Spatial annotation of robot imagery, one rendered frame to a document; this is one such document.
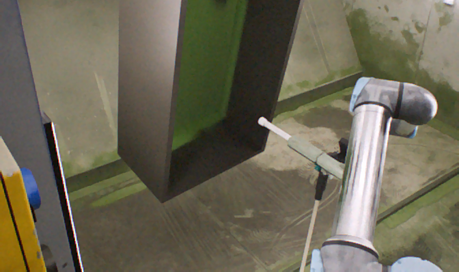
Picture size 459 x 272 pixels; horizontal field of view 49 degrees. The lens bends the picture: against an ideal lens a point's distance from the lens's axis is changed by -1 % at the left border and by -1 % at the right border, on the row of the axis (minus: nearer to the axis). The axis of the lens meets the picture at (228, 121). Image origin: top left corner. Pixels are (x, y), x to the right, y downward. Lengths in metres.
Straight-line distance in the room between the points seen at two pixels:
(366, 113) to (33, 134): 0.94
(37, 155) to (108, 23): 1.96
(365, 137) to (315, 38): 2.34
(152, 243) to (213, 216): 0.35
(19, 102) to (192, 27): 1.19
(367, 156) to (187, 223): 1.39
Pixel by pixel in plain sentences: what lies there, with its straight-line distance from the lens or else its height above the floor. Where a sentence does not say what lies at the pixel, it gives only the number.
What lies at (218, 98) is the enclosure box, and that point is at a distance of 2.55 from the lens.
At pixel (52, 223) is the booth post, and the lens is 1.28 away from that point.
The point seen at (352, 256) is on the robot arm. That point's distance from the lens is 1.33.
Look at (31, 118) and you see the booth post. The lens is 1.12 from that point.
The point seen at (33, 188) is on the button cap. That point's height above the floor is 1.49.
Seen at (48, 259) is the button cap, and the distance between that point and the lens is 0.67.
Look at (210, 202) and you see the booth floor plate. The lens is 2.77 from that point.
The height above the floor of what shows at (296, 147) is 0.69.
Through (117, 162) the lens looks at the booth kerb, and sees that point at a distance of 2.94.
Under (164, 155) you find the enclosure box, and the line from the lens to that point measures 1.94.
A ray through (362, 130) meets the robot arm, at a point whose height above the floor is 1.06.
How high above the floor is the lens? 1.84
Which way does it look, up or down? 31 degrees down
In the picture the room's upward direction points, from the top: 1 degrees clockwise
